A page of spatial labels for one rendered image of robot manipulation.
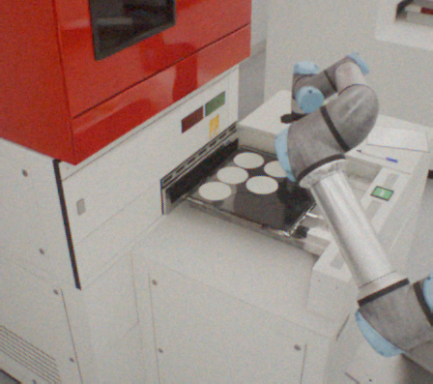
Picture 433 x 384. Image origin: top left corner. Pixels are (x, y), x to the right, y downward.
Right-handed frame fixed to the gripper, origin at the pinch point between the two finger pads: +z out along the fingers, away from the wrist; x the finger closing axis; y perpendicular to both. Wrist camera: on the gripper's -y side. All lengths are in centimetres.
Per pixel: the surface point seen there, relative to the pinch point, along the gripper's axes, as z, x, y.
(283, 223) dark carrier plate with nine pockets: 1.3, -16.5, 28.3
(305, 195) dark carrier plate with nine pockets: 1.4, -4.3, 17.5
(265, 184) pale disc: 1.3, -13.7, 7.7
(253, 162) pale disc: 1.3, -12.3, -6.0
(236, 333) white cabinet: 23, -36, 45
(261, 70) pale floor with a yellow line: 91, 107, -285
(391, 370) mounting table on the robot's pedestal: 9, -10, 78
